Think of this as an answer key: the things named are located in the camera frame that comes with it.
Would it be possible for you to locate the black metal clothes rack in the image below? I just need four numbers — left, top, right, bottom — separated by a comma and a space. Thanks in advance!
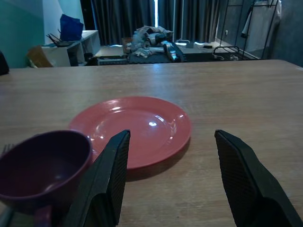
212, 0, 280, 61

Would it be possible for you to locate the red round plate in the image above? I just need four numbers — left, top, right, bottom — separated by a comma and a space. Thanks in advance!
68, 96, 192, 171

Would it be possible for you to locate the dark foam floor mat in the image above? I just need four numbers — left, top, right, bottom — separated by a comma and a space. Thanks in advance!
127, 44, 188, 64

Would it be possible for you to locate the dark grey curtain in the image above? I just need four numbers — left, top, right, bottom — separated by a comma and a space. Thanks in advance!
158, 0, 222, 44
91, 0, 156, 46

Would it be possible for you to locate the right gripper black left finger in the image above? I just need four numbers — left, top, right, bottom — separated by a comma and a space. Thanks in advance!
62, 129, 131, 227

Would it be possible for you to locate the silver metal fork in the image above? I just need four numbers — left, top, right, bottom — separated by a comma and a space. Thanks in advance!
0, 143, 15, 155

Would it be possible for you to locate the purple cup with handle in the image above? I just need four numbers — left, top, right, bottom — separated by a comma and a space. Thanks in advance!
0, 129, 93, 227

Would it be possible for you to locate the pile of clothes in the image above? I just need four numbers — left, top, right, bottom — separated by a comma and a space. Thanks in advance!
127, 25, 175, 57

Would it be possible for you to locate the black rounded object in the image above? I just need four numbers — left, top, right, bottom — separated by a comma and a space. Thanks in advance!
0, 51, 10, 76

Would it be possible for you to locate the white shelf unit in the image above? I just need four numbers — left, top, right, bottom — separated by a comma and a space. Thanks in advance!
41, 30, 100, 67

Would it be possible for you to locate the white hanging garment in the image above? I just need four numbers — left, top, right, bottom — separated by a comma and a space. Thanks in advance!
241, 0, 283, 55

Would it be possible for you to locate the blue bag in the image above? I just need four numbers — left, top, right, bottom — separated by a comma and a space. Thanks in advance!
59, 13, 84, 42

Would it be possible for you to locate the white and blue appliance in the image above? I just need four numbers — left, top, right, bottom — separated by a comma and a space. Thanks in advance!
161, 40, 181, 62

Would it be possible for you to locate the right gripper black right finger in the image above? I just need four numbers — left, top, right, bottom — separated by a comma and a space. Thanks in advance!
214, 129, 303, 227

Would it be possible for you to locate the wooden dining table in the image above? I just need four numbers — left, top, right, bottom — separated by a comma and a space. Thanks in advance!
0, 59, 303, 227

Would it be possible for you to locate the brown cardboard box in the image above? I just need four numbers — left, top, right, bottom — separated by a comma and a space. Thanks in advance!
26, 45, 54, 69

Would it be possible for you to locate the black wifi router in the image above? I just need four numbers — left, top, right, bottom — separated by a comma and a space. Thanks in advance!
46, 33, 77, 47

